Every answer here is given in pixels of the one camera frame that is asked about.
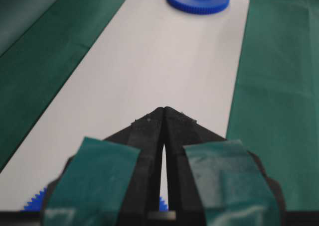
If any green cloth backdrop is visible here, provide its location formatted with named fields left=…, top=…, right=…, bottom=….
left=0, top=0, right=319, bottom=211

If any white paper sheet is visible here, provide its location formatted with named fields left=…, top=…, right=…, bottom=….
left=0, top=0, right=249, bottom=211

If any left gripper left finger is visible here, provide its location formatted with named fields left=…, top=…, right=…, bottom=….
left=41, top=107, right=164, bottom=226

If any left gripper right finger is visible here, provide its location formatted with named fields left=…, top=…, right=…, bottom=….
left=164, top=107, right=286, bottom=226

